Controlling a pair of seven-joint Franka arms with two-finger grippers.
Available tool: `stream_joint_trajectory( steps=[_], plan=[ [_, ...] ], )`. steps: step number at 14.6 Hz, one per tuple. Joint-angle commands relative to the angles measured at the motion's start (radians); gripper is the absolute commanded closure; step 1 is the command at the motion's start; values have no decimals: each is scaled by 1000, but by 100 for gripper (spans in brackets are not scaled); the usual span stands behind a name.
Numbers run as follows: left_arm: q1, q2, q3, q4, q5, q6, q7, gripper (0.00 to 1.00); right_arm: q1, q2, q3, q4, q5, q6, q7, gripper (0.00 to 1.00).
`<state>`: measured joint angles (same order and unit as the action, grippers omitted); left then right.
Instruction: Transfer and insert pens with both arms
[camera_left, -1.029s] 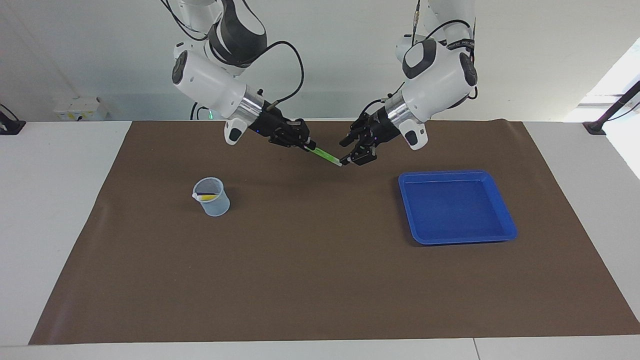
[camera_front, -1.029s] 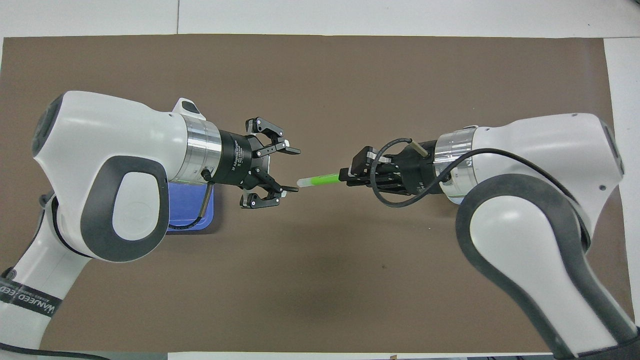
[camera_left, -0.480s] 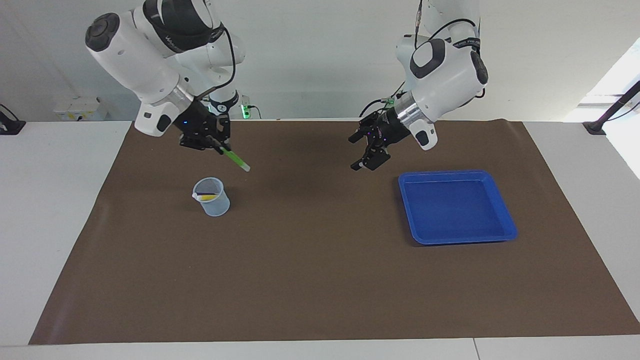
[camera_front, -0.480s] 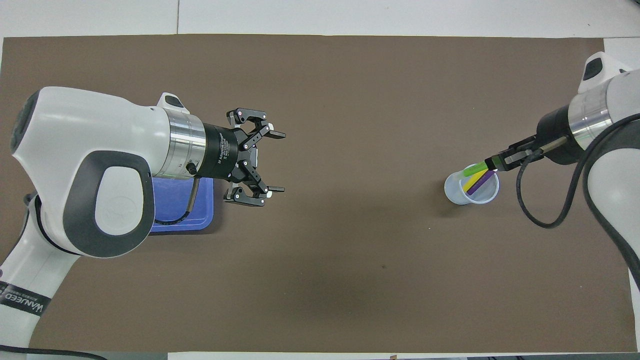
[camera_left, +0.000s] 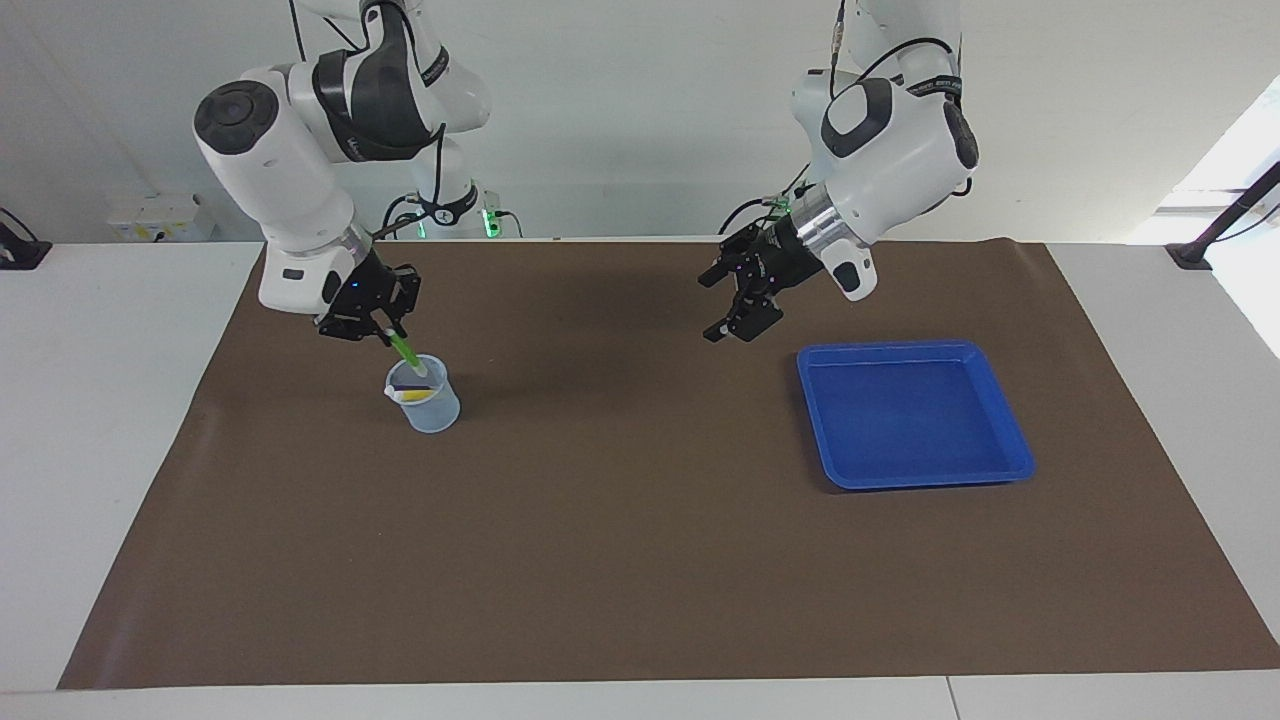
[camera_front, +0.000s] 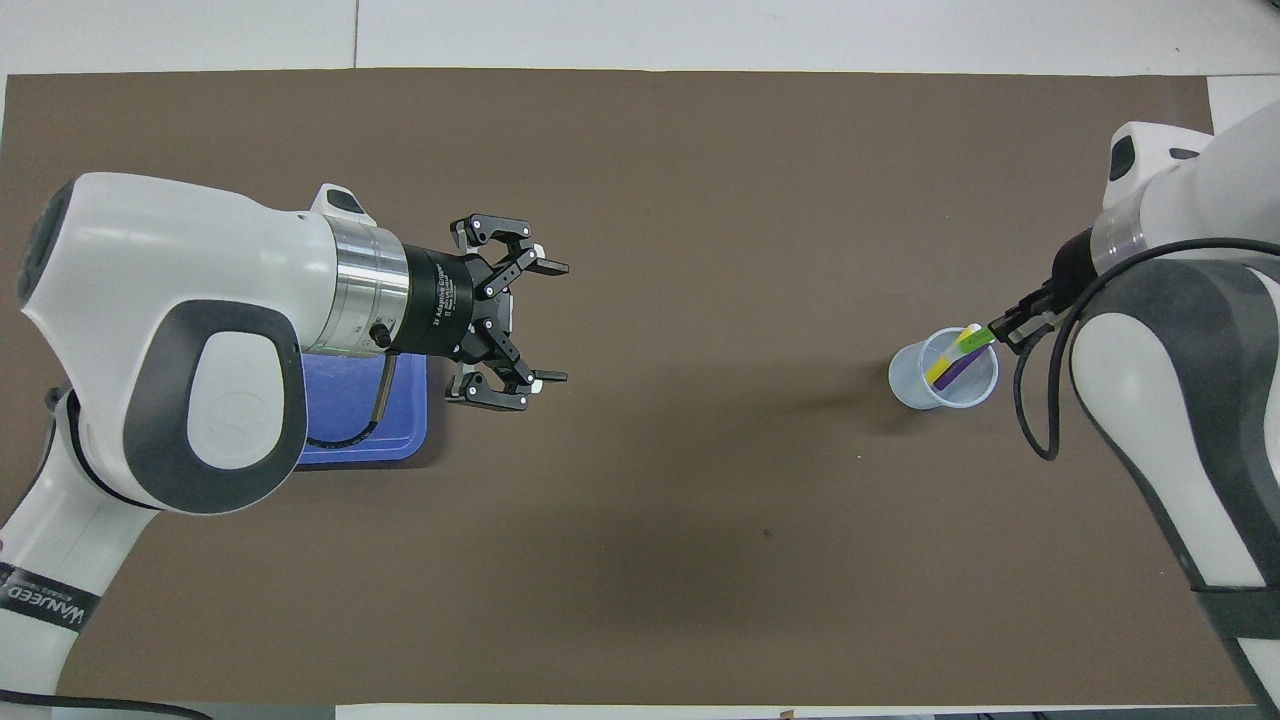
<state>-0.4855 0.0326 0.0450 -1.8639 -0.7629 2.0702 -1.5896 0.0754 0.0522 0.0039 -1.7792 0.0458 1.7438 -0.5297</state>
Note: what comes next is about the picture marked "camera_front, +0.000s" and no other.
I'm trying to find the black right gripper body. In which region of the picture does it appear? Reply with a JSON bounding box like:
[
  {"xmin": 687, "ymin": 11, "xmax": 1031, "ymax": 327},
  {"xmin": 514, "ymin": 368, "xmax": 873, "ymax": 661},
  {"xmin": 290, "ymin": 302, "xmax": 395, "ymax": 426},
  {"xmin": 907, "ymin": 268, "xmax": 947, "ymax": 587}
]
[{"xmin": 1045, "ymin": 228, "xmax": 1103, "ymax": 306}]

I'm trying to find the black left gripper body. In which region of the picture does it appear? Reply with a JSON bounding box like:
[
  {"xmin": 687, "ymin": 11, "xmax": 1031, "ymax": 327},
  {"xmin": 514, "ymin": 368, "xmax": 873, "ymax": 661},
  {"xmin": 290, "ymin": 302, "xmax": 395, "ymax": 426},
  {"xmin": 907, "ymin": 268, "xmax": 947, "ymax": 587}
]
[{"xmin": 398, "ymin": 246, "xmax": 503, "ymax": 363}]

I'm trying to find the purple pen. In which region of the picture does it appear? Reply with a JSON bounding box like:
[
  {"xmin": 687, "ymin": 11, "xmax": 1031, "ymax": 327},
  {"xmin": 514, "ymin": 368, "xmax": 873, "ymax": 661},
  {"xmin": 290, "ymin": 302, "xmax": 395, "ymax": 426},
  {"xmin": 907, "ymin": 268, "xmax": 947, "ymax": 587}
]
[{"xmin": 935, "ymin": 352, "xmax": 986, "ymax": 393}]

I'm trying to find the yellow pen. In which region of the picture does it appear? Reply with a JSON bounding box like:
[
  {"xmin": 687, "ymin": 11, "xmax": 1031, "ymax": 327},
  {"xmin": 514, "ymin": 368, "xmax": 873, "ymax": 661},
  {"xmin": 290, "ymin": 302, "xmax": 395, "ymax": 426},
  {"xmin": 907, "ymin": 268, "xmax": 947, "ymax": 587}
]
[{"xmin": 925, "ymin": 335, "xmax": 976, "ymax": 386}]

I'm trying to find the clear plastic cup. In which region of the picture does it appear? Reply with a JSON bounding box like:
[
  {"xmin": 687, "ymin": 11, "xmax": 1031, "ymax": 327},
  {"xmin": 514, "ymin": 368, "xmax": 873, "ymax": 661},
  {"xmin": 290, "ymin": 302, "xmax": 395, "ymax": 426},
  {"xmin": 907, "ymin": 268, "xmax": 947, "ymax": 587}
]
[{"xmin": 888, "ymin": 327, "xmax": 999, "ymax": 411}]

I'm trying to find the blue plastic tray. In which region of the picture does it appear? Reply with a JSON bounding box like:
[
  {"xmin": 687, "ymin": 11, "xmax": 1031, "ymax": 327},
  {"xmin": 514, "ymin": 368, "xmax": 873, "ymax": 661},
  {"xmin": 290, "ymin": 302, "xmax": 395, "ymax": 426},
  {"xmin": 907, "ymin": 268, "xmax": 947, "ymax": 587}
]
[{"xmin": 298, "ymin": 352, "xmax": 429, "ymax": 464}]

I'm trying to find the brown table mat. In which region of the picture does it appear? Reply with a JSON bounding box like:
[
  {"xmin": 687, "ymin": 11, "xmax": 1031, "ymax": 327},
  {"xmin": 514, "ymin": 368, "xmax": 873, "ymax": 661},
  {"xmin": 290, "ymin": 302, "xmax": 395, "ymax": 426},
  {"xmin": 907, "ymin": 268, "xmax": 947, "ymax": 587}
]
[{"xmin": 0, "ymin": 68, "xmax": 1246, "ymax": 706}]

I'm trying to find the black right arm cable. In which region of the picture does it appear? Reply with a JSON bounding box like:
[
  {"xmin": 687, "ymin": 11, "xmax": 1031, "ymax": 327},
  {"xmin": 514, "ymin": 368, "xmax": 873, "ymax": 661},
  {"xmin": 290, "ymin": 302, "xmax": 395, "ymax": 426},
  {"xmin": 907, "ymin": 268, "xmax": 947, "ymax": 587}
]
[{"xmin": 1013, "ymin": 238, "xmax": 1280, "ymax": 461}]

